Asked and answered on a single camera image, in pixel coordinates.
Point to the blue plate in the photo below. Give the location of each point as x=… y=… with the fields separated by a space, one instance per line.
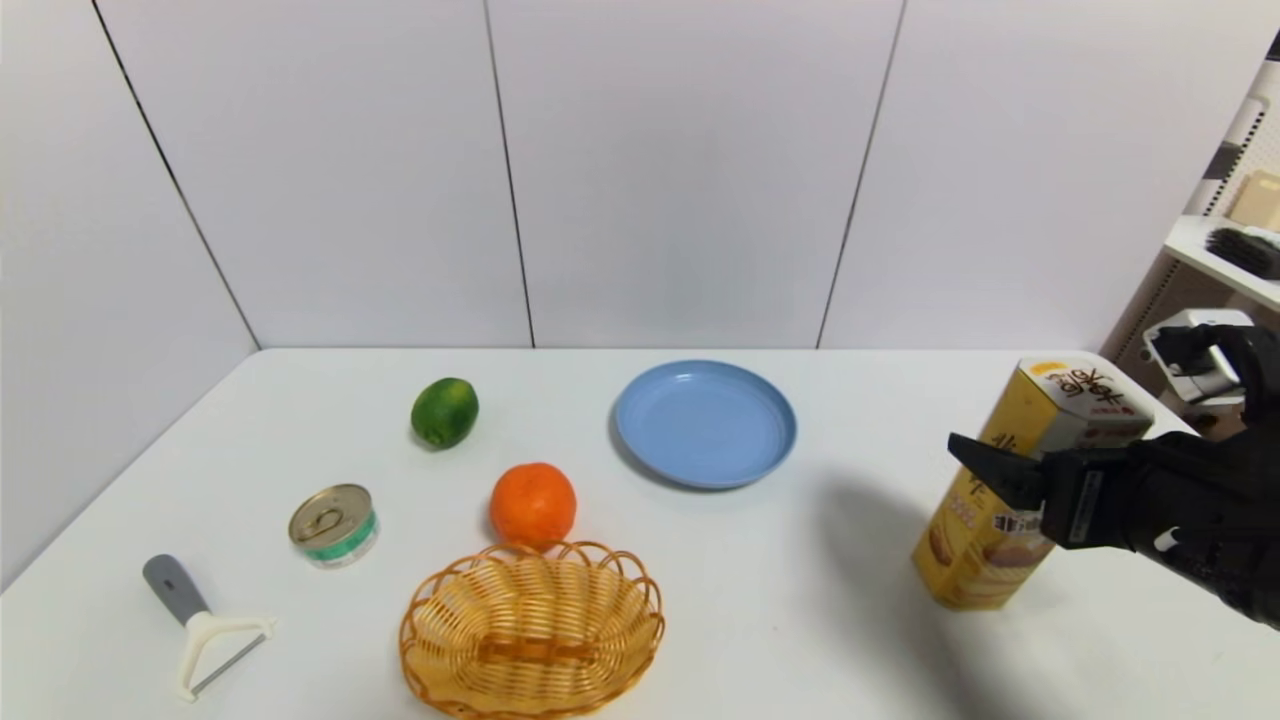
x=705 y=425

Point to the woven wicker basket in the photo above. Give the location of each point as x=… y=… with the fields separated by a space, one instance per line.
x=530 y=640

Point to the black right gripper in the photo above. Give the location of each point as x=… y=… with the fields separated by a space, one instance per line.
x=1078 y=504

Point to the black brush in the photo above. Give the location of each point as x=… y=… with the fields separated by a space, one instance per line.
x=1245 y=250

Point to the green lime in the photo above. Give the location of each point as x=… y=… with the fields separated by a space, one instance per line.
x=444 y=412

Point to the white shelf board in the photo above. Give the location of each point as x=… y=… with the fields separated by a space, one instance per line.
x=1225 y=265

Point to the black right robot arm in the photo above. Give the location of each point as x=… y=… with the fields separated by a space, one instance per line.
x=1220 y=500

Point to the yellow snack box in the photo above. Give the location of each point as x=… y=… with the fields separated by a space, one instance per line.
x=1000 y=420

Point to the orange fruit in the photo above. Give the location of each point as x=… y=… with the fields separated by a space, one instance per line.
x=533 y=505

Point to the small tin can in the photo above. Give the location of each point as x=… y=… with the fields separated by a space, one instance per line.
x=332 y=522

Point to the beige cardboard box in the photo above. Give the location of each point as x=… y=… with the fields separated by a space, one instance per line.
x=1258 y=200

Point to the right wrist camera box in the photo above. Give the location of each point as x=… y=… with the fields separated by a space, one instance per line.
x=1195 y=370

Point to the white side shelf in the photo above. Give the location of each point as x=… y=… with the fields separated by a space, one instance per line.
x=1245 y=125

